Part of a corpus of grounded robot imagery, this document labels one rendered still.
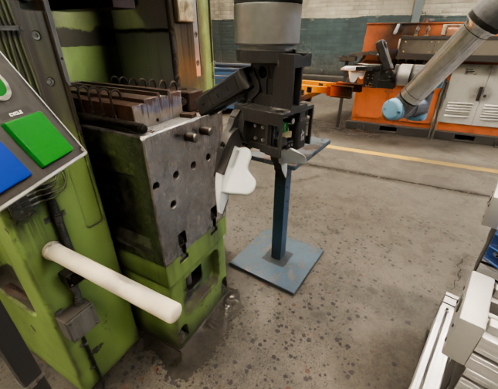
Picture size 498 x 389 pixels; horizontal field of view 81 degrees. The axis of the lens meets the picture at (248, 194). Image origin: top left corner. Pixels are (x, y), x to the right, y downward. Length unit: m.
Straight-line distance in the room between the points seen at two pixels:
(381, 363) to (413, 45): 3.37
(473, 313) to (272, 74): 0.47
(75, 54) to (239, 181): 1.07
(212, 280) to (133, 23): 1.09
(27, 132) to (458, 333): 0.72
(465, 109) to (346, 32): 4.66
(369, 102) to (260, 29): 3.98
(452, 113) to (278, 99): 4.03
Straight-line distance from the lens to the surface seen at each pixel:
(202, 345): 1.40
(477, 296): 0.63
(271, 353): 1.37
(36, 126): 0.56
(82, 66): 1.37
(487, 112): 4.39
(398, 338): 1.55
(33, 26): 0.91
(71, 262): 0.89
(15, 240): 0.95
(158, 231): 0.95
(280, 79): 0.35
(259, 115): 0.35
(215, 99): 0.42
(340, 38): 8.41
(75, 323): 1.09
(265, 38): 0.35
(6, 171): 0.49
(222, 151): 0.37
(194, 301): 1.34
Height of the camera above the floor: 1.15
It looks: 29 degrees down
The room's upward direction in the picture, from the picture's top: straight up
